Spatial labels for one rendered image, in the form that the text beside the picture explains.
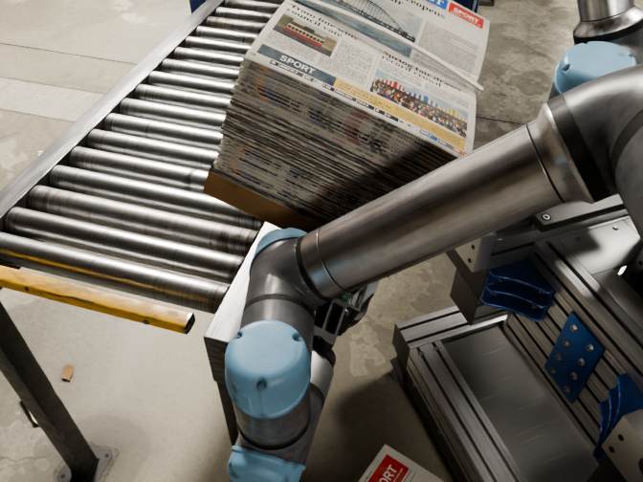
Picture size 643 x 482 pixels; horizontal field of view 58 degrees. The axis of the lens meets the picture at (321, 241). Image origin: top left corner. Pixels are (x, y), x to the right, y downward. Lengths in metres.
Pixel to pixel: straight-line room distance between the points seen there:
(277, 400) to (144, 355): 1.38
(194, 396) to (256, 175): 1.10
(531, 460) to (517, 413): 0.12
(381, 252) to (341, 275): 0.05
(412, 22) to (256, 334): 0.53
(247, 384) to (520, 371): 1.17
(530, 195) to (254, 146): 0.35
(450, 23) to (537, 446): 0.98
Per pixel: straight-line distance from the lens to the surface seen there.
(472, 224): 0.52
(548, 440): 1.52
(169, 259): 0.99
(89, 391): 1.86
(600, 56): 1.07
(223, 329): 0.87
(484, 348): 1.61
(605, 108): 0.49
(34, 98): 3.22
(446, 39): 0.89
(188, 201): 1.09
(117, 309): 0.90
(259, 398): 0.51
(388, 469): 0.73
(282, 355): 0.51
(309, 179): 0.73
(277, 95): 0.69
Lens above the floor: 1.49
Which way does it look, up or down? 45 degrees down
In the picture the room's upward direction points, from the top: straight up
